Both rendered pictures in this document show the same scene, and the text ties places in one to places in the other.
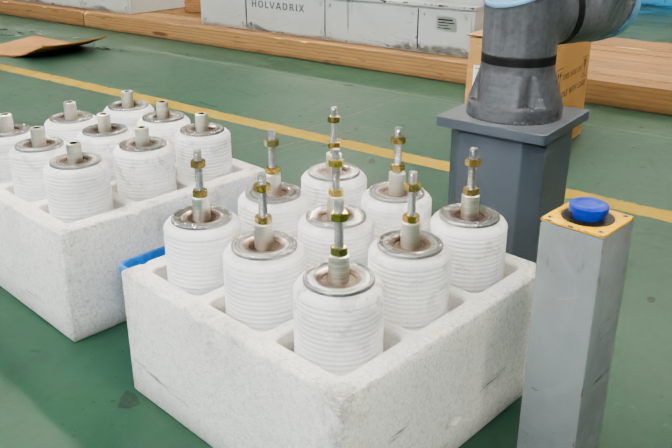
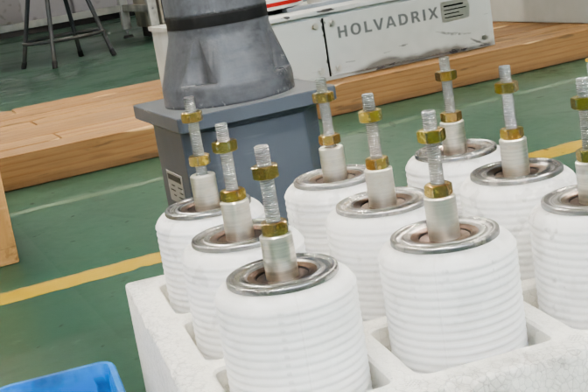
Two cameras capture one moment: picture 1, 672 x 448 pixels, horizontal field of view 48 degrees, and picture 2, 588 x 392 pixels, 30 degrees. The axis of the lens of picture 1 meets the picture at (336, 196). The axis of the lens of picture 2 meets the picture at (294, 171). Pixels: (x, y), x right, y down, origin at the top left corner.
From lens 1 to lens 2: 91 cm
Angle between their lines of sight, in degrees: 57
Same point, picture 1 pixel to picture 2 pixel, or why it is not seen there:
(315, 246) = not seen: hidden behind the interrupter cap
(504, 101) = (258, 66)
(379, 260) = (537, 192)
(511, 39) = not seen: outside the picture
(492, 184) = (279, 185)
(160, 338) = not seen: outside the picture
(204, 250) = (356, 304)
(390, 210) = not seen: hidden behind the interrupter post
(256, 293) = (512, 290)
